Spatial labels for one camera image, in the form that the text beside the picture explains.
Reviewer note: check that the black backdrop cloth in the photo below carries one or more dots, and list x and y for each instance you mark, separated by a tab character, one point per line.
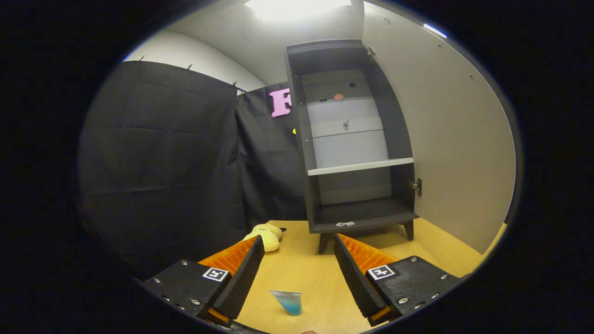
158	176

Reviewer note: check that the yellow plush toy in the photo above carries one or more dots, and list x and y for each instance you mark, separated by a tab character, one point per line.
267	236

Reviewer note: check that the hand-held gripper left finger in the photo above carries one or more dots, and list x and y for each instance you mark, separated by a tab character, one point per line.
241	278

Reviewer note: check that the twin ceiling light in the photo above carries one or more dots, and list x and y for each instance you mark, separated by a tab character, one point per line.
435	30

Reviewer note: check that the white and blue tube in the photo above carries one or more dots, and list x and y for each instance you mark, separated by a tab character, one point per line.
288	301

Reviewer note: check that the beige cabinet door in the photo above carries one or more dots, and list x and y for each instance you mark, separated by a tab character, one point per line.
455	139

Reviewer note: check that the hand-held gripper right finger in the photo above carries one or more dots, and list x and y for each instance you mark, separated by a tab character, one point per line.
355	278

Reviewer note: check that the large ceiling light panel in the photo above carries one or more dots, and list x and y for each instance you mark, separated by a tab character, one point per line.
297	7

